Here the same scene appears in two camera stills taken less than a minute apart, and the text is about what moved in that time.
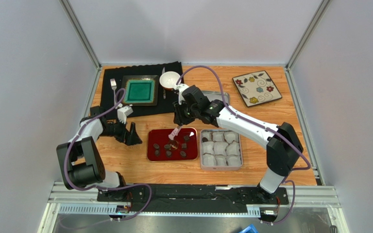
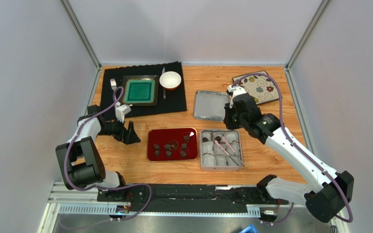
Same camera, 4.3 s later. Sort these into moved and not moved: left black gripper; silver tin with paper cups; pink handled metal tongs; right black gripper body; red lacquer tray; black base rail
Moved: pink handled metal tongs; right black gripper body
Not moved: left black gripper; red lacquer tray; silver tin with paper cups; black base rail
